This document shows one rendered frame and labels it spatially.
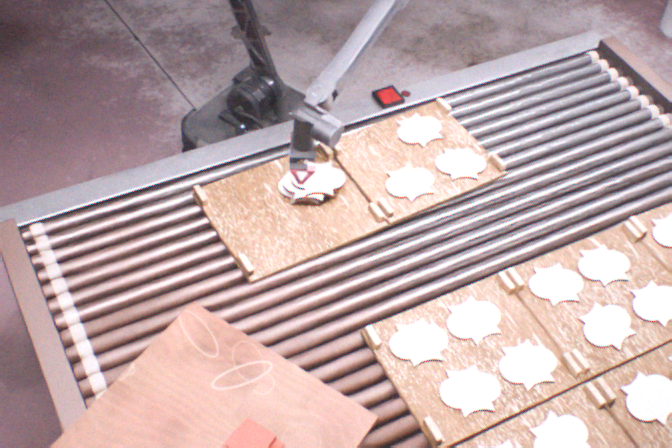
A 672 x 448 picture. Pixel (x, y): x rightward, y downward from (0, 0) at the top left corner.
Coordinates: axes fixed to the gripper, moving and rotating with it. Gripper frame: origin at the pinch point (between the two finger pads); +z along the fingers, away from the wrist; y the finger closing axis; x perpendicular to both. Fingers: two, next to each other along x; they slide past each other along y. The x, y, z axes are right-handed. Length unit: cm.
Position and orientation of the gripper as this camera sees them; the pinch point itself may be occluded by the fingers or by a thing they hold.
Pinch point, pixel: (300, 169)
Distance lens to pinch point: 235.8
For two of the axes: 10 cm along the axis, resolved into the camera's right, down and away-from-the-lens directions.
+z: -0.9, 6.9, 7.2
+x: -10.0, -0.4, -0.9
